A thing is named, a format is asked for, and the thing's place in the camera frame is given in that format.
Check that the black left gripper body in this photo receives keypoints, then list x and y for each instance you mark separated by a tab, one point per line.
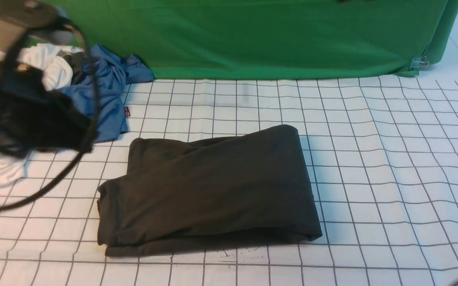
34	119

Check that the dark gray long-sleeve shirt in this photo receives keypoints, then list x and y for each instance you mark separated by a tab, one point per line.
213	194

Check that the white crumpled shirt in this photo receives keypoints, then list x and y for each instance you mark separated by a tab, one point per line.
58	73

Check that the blue shirt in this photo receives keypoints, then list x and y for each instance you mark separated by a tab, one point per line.
114	74

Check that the green backdrop cloth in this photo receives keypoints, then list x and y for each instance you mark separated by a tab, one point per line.
268	39

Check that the white grid tablecloth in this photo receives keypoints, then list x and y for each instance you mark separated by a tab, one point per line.
382	155

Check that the metal binder clip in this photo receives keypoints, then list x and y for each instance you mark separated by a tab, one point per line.
419	63

